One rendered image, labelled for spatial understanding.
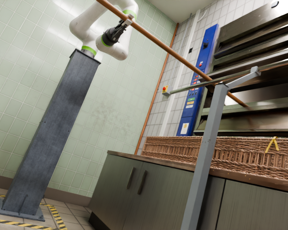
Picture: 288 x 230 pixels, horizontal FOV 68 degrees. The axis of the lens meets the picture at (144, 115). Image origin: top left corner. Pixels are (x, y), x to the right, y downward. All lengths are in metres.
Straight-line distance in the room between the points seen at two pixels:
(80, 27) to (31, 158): 1.02
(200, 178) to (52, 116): 1.12
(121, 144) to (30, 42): 1.39
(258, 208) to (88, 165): 1.83
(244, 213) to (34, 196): 1.28
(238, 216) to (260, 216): 0.07
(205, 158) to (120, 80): 1.81
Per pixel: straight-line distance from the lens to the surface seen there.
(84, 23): 1.81
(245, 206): 0.84
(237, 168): 0.94
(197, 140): 1.12
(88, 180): 2.39
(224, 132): 1.65
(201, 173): 0.90
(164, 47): 1.30
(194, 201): 0.90
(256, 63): 1.66
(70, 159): 2.30
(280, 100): 1.59
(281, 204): 0.79
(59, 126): 1.63
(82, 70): 1.73
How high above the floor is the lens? 0.46
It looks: 15 degrees up
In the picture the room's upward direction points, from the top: 18 degrees clockwise
